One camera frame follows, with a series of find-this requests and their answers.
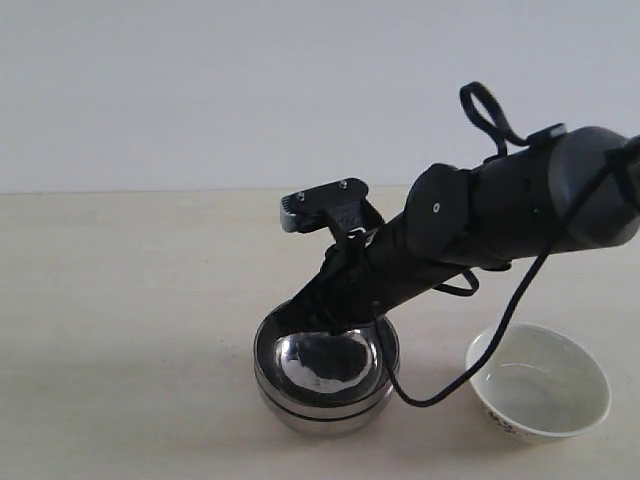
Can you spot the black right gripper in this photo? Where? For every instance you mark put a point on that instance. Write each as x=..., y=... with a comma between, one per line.
x=370, y=276

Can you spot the ribbed stainless steel bowl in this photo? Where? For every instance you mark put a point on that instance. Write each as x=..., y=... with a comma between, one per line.
x=317, y=370

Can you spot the smooth stainless steel bowl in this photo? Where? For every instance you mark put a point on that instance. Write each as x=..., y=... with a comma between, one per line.
x=327, y=422

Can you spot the white ceramic patterned bowl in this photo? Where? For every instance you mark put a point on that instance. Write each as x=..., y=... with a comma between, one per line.
x=541, y=387

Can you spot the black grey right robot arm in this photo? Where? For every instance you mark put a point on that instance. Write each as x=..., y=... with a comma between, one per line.
x=578, y=191

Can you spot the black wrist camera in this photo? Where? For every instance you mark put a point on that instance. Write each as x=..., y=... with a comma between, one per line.
x=341, y=206

